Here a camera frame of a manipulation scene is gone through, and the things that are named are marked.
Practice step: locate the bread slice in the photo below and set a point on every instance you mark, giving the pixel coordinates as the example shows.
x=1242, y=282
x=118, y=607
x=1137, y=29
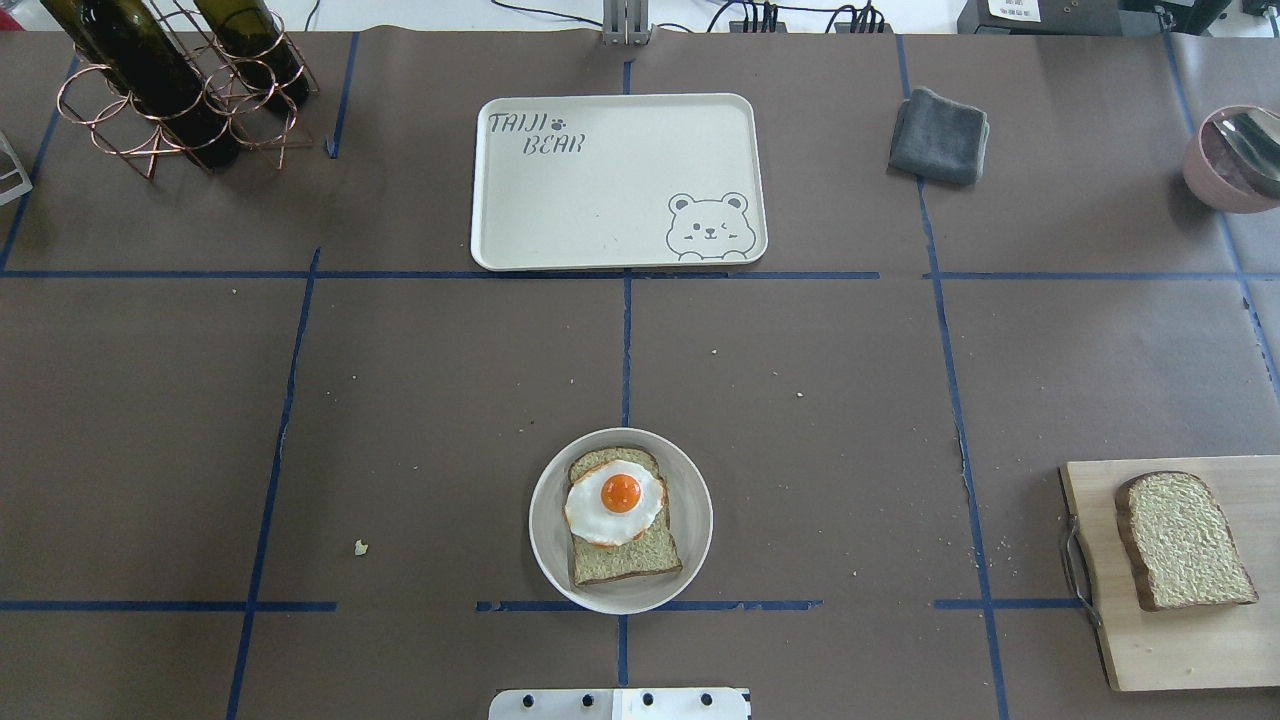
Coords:
x=655, y=552
x=1180, y=544

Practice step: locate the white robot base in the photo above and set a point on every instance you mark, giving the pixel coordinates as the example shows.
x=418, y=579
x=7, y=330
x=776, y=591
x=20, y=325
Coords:
x=623, y=703

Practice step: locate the cream bear serving tray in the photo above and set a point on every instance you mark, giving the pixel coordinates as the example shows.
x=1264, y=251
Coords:
x=617, y=181

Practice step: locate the fried egg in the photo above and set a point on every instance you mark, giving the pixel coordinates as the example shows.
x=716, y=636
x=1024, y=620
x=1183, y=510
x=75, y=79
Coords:
x=613, y=502

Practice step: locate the grey round plate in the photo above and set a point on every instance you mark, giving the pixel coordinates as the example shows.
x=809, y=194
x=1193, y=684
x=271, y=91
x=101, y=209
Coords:
x=692, y=526

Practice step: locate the bread slice under egg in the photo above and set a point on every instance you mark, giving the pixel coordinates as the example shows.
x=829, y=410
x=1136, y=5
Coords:
x=655, y=552

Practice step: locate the folded grey cloth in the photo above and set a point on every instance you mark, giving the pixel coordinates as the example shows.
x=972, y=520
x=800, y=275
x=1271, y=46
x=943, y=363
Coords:
x=939, y=138

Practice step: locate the black equipment box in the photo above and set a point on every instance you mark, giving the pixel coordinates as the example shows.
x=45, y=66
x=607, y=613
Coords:
x=1088, y=18

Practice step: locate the pink bowl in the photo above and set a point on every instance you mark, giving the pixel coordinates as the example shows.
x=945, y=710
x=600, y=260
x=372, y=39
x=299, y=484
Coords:
x=1213, y=174

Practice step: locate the dark green wine bottle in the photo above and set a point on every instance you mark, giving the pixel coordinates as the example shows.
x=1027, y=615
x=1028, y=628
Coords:
x=126, y=38

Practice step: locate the metal spoon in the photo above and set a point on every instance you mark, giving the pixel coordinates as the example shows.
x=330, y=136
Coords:
x=1252, y=136

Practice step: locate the wooden cutting board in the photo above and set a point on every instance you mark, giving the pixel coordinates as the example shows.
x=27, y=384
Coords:
x=1206, y=646

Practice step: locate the grey metal camera mount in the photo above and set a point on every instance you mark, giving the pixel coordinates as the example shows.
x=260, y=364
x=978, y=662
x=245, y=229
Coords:
x=626, y=23

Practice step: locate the metal cutting board handle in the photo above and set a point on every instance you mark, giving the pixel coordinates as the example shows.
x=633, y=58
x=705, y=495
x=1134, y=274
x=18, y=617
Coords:
x=1075, y=569

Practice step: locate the copper wire bottle rack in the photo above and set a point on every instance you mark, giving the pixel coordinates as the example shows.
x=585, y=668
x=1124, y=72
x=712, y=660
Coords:
x=116, y=127

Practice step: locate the white wire rack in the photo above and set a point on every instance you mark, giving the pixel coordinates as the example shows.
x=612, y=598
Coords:
x=15, y=181

